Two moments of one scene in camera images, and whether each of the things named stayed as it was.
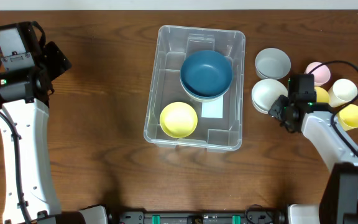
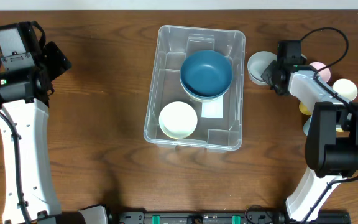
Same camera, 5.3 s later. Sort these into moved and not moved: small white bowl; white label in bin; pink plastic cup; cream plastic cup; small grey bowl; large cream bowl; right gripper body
Moved: small white bowl; small grey bowl; right gripper body
Not moved: pink plastic cup; cream plastic cup; large cream bowl; white label in bin
